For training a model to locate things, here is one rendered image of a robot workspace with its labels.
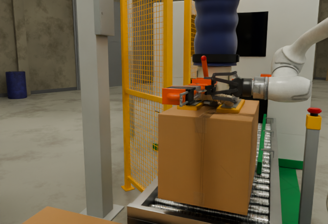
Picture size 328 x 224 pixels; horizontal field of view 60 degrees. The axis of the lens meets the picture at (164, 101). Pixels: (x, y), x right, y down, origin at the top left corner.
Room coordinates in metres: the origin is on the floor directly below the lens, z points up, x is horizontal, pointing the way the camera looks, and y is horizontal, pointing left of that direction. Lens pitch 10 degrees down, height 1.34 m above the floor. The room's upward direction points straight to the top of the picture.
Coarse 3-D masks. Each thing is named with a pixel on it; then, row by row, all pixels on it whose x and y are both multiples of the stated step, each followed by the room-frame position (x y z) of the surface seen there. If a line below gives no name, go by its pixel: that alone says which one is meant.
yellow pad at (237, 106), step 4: (232, 96) 1.48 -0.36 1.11; (240, 100) 1.49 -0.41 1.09; (244, 100) 1.54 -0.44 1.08; (224, 104) 1.35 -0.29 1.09; (236, 104) 1.35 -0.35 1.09; (240, 104) 1.38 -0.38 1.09; (220, 108) 1.27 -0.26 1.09; (224, 108) 1.27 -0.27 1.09; (228, 108) 1.27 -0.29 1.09; (232, 108) 1.27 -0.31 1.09; (236, 108) 1.27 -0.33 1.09; (240, 108) 1.32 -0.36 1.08; (224, 112) 1.27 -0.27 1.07; (228, 112) 1.26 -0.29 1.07; (232, 112) 1.25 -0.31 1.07; (236, 112) 1.25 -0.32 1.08
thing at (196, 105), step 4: (196, 100) 1.48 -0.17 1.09; (200, 100) 1.48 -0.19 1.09; (204, 100) 1.52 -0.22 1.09; (192, 104) 1.34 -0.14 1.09; (196, 104) 1.36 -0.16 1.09; (200, 104) 1.38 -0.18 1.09; (204, 104) 1.46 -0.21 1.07; (180, 108) 1.34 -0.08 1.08; (184, 108) 1.33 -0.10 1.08; (188, 108) 1.32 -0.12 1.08; (192, 108) 1.32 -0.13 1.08; (196, 108) 1.31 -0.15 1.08
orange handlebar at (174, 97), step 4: (188, 84) 1.10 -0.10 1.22; (192, 84) 1.10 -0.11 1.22; (196, 84) 1.09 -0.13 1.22; (200, 84) 1.09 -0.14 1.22; (204, 84) 1.10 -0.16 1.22; (204, 88) 1.09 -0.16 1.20; (196, 92) 0.98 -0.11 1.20; (168, 96) 0.85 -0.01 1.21; (172, 96) 0.84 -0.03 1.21; (176, 96) 0.83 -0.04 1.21; (172, 100) 0.84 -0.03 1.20; (176, 100) 0.84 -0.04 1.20
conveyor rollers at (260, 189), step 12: (264, 144) 2.44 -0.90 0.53; (264, 156) 2.11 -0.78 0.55; (264, 168) 1.86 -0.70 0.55; (264, 180) 1.69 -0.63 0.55; (252, 192) 1.54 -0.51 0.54; (264, 192) 1.52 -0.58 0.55; (156, 204) 1.45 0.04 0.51; (168, 204) 1.42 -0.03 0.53; (180, 204) 1.41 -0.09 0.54; (252, 204) 1.39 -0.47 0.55; (264, 204) 1.42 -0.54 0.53; (204, 216) 1.28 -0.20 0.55; (216, 216) 1.33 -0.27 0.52; (228, 216) 1.31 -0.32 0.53; (240, 216) 1.30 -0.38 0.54; (252, 216) 1.28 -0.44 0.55; (264, 216) 1.28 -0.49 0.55
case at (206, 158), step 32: (160, 128) 1.22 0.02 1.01; (192, 128) 1.17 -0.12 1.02; (224, 128) 1.12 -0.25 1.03; (256, 128) 1.47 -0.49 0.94; (160, 160) 1.22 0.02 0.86; (192, 160) 1.17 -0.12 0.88; (224, 160) 1.12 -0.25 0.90; (160, 192) 1.22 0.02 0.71; (192, 192) 1.16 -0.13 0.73; (224, 192) 1.12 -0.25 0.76
